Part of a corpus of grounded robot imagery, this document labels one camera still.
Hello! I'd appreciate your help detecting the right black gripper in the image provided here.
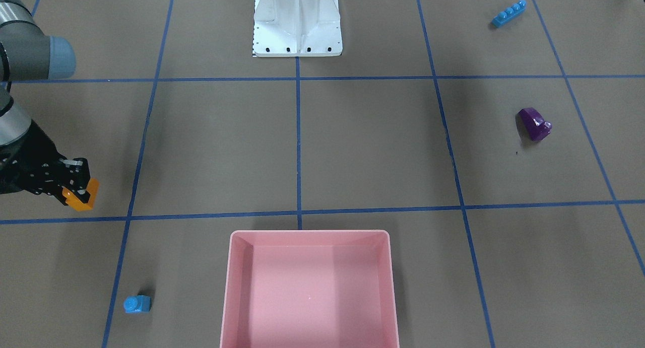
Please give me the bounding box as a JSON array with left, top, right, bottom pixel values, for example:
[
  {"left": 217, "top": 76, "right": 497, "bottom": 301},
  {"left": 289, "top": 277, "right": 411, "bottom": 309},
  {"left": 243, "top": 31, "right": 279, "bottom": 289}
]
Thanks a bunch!
[{"left": 1, "top": 121, "right": 91, "bottom": 206}]

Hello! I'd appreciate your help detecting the orange block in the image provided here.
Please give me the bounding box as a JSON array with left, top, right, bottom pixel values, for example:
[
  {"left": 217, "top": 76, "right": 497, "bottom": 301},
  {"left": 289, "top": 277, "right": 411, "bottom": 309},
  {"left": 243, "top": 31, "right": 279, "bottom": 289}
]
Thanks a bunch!
[{"left": 62, "top": 178, "right": 100, "bottom": 211}]

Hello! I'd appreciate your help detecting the small blue block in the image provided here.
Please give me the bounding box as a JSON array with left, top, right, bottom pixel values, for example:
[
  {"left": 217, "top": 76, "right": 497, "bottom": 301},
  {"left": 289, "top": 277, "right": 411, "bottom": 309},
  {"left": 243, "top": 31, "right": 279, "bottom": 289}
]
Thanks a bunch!
[{"left": 122, "top": 295, "right": 152, "bottom": 314}]

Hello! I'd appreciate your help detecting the purple block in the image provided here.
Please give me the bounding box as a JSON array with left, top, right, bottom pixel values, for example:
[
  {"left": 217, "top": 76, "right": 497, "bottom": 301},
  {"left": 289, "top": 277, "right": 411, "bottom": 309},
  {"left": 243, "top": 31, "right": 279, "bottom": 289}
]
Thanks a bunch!
[{"left": 518, "top": 107, "right": 553, "bottom": 142}]

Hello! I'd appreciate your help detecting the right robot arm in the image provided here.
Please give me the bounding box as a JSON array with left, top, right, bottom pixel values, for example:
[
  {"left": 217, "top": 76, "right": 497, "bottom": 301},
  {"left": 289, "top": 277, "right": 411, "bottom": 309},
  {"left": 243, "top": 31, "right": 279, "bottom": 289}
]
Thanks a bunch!
[{"left": 1, "top": 0, "right": 99, "bottom": 211}]

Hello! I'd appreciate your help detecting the pink plastic box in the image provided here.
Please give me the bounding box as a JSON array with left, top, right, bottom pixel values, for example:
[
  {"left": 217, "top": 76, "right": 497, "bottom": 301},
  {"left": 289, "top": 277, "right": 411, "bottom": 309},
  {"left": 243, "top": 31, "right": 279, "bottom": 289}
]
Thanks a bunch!
[{"left": 219, "top": 230, "right": 400, "bottom": 347}]

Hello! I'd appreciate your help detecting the long blue block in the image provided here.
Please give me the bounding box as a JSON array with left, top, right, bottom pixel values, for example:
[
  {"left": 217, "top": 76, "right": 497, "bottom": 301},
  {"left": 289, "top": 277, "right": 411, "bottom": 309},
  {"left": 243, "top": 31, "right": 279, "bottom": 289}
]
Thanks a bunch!
[{"left": 491, "top": 0, "right": 527, "bottom": 28}]

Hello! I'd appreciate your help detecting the white pedestal column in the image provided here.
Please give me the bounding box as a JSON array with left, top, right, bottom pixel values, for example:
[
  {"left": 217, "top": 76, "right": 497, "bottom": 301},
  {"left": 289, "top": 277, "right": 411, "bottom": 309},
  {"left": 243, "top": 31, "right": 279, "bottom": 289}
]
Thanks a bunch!
[{"left": 252, "top": 0, "right": 343, "bottom": 57}]

